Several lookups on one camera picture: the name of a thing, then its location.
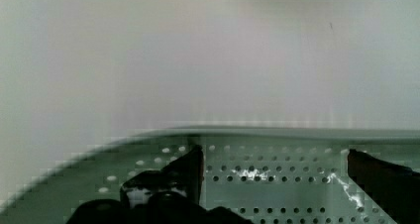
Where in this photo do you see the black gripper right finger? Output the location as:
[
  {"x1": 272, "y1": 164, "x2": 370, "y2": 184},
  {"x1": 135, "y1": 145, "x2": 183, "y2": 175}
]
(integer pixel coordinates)
[{"x1": 347, "y1": 149, "x2": 420, "y2": 224}]

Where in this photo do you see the green plastic strainer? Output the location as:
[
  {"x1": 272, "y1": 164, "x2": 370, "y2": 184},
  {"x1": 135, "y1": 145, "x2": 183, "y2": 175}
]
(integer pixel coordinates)
[{"x1": 1, "y1": 127, "x2": 419, "y2": 224}]

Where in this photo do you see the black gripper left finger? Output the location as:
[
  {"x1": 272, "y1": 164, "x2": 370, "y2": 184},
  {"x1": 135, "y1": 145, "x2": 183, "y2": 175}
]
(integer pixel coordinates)
[{"x1": 65, "y1": 145, "x2": 254, "y2": 224}]

